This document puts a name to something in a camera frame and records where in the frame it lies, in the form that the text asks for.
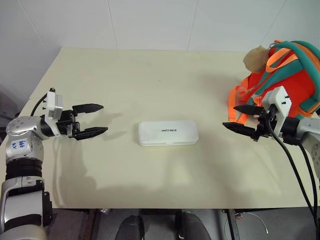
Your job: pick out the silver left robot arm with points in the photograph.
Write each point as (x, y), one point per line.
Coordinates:
(20, 130)

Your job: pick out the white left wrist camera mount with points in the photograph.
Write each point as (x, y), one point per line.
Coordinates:
(51, 105)

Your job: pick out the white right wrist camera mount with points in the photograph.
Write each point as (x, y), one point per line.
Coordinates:
(282, 103)

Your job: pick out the black table frame bar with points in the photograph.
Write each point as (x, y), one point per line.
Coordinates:
(231, 225)

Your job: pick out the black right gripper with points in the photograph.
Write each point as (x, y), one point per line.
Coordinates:
(265, 125)

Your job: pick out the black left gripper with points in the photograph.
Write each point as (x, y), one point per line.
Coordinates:
(66, 123)

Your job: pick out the orange and teal backpack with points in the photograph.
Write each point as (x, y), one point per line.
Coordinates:
(295, 75)

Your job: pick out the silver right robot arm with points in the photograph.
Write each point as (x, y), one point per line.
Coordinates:
(306, 130)

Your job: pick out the dark rounded shape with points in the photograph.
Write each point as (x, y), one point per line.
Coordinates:
(130, 228)
(192, 227)

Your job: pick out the beige plush pom-pom charm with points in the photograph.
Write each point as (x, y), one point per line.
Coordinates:
(256, 60)

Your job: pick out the white rectangular case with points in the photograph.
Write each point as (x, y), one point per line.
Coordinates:
(168, 132)

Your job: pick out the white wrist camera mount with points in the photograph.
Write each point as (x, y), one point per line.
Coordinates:
(282, 103)
(51, 105)

